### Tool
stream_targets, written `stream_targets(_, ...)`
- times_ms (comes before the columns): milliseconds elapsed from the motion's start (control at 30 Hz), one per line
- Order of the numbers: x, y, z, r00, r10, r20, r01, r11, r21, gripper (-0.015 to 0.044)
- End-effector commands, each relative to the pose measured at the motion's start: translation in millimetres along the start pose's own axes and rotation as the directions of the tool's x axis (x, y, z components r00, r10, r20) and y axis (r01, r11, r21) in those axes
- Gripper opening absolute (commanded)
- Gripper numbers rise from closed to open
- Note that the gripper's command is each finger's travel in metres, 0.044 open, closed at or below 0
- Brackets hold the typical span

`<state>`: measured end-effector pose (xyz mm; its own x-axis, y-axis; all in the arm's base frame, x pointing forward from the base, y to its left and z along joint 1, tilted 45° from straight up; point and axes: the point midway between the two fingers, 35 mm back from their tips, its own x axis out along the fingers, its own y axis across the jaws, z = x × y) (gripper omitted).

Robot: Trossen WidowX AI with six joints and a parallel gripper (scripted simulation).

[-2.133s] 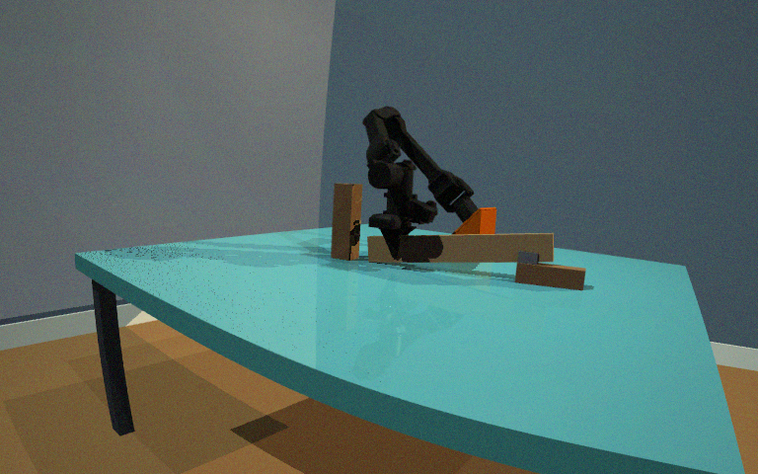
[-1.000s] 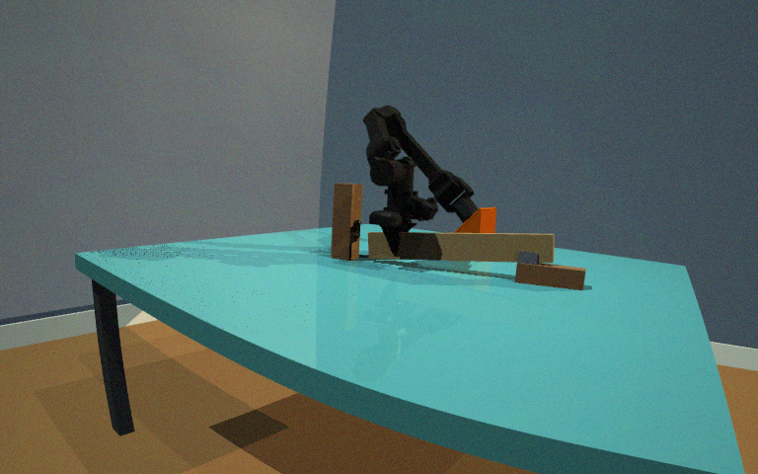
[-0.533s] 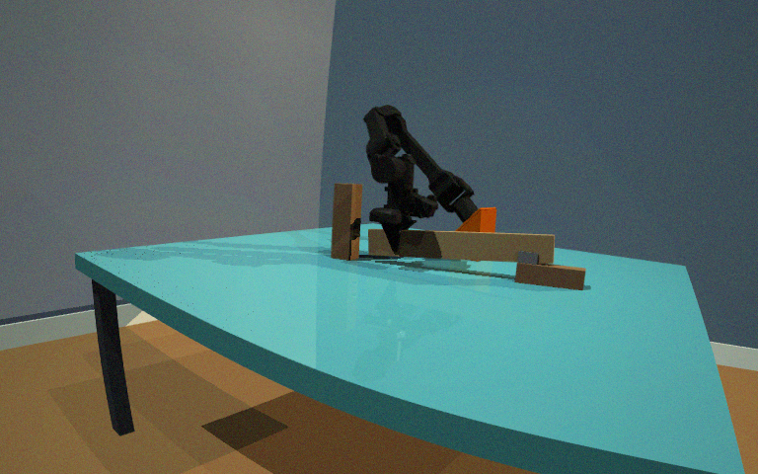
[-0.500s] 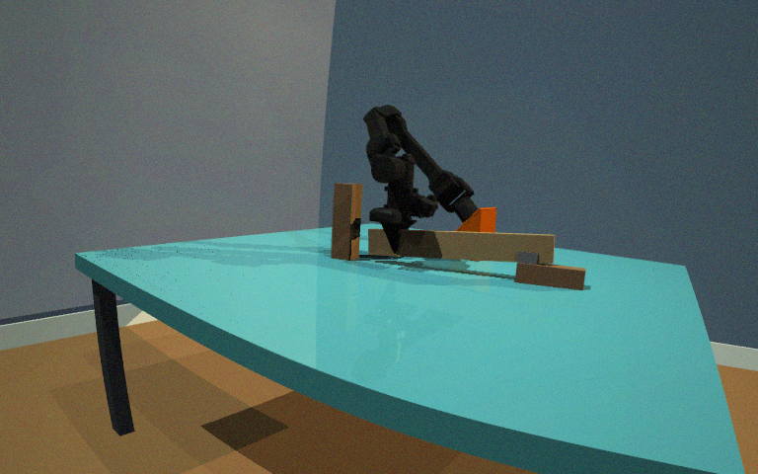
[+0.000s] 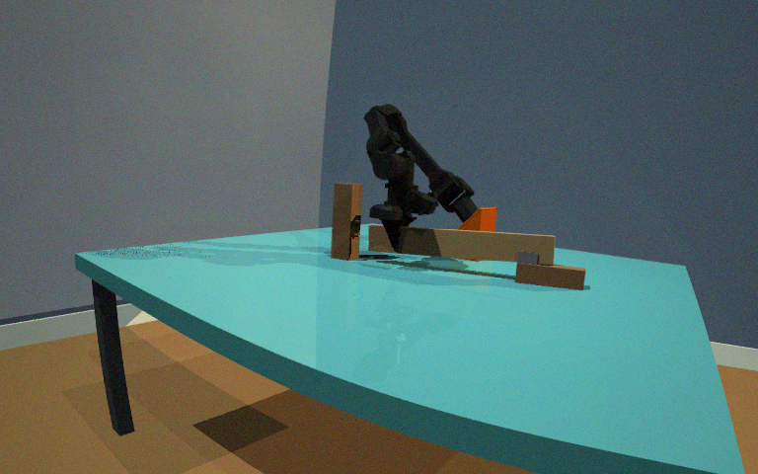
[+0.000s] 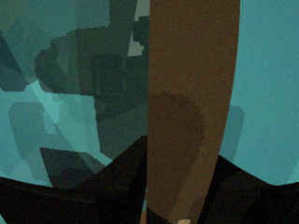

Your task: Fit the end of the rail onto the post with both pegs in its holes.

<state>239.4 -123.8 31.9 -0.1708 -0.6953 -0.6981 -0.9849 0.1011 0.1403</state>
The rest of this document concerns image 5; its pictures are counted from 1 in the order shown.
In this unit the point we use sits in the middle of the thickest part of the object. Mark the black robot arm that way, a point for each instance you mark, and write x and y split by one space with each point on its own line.
388 131

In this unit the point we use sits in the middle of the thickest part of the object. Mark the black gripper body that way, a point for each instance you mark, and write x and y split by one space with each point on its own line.
393 208

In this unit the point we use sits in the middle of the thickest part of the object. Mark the long brown wooden rail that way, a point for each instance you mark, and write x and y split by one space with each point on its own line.
461 244

